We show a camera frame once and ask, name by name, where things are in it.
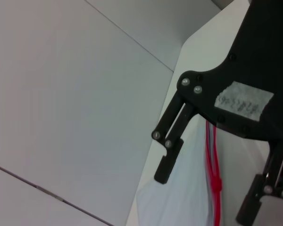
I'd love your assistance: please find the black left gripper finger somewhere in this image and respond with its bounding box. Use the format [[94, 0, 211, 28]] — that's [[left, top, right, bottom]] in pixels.
[[235, 141, 283, 224], [152, 93, 200, 185]]

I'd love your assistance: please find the clear document bag red zipper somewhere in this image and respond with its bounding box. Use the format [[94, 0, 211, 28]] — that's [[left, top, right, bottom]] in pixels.
[[126, 110, 224, 226]]

